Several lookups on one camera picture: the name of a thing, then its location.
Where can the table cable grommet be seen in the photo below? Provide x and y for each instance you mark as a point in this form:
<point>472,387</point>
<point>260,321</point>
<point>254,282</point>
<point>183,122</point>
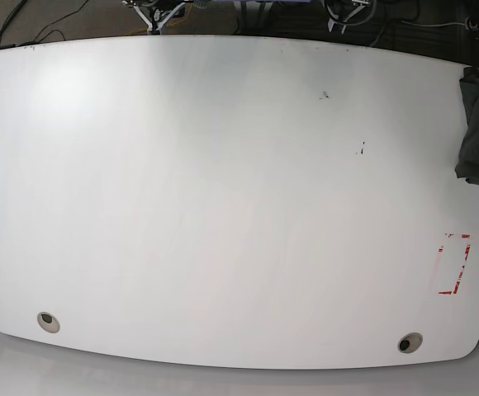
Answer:
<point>410,343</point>
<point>48,322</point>

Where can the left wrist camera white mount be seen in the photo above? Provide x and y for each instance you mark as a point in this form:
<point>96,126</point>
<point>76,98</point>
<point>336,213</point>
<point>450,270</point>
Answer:
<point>345,14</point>

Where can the right table cable grommet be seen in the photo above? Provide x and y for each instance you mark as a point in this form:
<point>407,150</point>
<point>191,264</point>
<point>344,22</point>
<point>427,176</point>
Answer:
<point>410,343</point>

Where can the red tape rectangle marking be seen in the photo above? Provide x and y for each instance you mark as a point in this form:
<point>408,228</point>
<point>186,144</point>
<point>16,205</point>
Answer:
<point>451,262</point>

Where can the left table cable grommet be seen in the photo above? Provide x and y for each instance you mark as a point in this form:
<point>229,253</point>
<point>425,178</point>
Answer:
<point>48,322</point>

